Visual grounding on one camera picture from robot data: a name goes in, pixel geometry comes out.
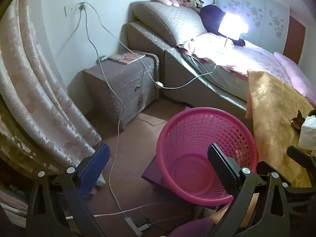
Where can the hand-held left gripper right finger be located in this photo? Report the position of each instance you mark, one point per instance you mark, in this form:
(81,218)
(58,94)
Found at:
(222,167)

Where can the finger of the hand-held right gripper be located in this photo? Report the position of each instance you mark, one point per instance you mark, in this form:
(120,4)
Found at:
(301,156)
(301,190)

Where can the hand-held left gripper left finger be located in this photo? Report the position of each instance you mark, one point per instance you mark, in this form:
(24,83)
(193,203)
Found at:
(95,167)

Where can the white tissue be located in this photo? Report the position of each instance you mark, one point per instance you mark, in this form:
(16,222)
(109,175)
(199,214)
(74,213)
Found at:
(307,132)

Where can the brown scrap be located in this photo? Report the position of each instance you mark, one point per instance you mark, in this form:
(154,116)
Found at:
(297,122)

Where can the pink plastic mesh basket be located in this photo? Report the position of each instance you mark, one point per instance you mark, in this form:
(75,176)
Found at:
(197,138)

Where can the small white plastic object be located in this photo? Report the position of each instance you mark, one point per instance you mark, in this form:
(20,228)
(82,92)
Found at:
(101,181)

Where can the golden patterned tablecloth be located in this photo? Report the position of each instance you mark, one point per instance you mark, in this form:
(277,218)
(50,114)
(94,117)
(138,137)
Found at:
(271,118)

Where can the purple stool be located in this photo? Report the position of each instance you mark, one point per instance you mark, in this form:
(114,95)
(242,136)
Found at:
(153,175)

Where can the white power plug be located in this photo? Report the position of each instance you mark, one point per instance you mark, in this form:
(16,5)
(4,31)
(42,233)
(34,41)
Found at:
(132,226)

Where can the black power adapter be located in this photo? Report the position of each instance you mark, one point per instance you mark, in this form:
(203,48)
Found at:
(142,222)

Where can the pink pillow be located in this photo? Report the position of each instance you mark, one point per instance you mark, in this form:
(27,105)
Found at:
(296,74)

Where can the beige patterned nightstand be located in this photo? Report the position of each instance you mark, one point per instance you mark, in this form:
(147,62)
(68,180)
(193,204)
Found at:
(118,86)

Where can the pale patterned curtain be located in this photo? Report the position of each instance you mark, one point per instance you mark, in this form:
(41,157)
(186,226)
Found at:
(37,91)

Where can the pink floral bedsheet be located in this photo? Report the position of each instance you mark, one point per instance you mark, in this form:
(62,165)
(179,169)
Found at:
(259,56)

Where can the small green object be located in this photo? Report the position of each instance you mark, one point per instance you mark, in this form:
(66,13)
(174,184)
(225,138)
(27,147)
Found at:
(102,58)

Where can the beige upholstered bed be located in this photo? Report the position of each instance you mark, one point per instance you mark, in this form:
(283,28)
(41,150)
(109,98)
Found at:
(177,64)

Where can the colourful book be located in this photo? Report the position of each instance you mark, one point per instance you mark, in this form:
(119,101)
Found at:
(127,57)

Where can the glowing table lamp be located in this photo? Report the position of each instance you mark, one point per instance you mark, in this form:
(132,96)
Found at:
(232,26)

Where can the beige headboard cushion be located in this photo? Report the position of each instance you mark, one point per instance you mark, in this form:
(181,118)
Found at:
(167,22)

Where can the floral sliding wardrobe doors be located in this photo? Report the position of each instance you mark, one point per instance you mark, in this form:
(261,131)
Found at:
(254,7)

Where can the white wall socket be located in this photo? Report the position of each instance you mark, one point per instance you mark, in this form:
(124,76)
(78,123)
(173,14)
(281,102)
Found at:
(82,5)

